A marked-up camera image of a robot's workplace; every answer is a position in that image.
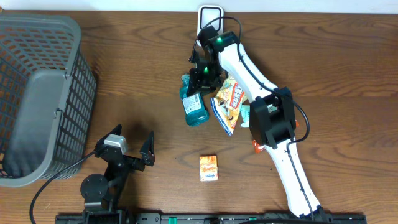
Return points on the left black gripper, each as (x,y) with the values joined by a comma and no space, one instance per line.
(146,155)

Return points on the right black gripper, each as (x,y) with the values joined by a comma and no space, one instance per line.
(197,85)

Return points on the yellow snack bag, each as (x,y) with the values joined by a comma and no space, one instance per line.
(226,105)

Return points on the teal mouthwash bottle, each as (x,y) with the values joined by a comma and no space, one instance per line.
(194,107)

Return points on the light green wet wipes pack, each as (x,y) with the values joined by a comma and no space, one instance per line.
(245,114)

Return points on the small orange tissue pack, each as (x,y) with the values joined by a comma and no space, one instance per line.
(208,168)

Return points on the orange snack bar wrapper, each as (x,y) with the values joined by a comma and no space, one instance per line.
(258,146)

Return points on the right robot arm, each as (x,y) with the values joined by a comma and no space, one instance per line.
(272,120)

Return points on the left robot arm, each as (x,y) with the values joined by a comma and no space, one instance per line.
(101,192)

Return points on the white barcode scanner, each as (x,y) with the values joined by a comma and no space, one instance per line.
(207,13)

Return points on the grey plastic shopping basket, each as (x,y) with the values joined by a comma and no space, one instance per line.
(47,97)

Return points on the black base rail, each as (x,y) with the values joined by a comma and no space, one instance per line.
(155,218)

